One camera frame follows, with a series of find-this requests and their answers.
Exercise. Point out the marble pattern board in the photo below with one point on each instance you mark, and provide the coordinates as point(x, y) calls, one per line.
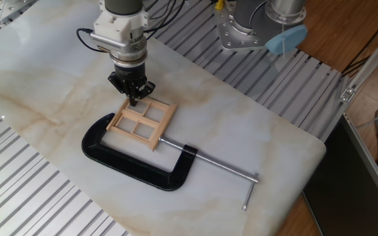
point(225, 131)

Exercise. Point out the small wooden sliding window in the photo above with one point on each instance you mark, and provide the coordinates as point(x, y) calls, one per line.
point(139, 117)

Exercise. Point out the aluminium post with corner bracket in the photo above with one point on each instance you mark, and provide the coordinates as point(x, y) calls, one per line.
point(372, 60)

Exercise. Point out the yellow plastic piece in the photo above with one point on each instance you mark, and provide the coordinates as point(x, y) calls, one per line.
point(219, 4)

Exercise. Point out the black flat panel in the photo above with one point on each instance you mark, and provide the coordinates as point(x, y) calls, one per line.
point(340, 196)

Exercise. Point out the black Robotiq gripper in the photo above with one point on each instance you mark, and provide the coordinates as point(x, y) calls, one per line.
point(130, 78)

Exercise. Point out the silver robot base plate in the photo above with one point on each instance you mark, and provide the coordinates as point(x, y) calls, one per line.
point(231, 36)

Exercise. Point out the black C-clamp with steel screw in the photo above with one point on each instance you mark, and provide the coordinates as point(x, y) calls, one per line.
point(126, 164)

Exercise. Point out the aluminium table edge bar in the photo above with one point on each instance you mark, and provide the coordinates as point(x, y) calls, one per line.
point(372, 167)

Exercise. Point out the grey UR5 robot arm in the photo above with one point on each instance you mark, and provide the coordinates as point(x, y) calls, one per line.
point(120, 29)

